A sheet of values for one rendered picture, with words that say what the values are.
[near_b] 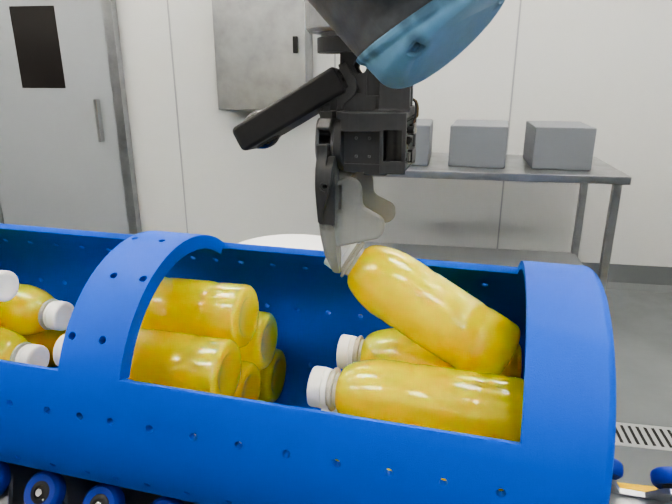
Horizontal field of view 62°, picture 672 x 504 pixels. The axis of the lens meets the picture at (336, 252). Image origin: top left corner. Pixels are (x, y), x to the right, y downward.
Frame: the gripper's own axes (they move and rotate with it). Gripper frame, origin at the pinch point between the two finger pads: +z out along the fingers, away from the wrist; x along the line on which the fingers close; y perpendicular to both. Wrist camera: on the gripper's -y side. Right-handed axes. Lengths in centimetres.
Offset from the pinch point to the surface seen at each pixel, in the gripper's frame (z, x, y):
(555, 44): -34, 337, 50
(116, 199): 72, 307, -256
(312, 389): 11.2, -7.6, -0.3
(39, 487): 26.0, -11.1, -30.9
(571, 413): 6.7, -13.0, 21.1
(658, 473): 26.2, 8.5, 35.2
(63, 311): 12.4, 4.4, -38.3
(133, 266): 0.8, -6.7, -18.7
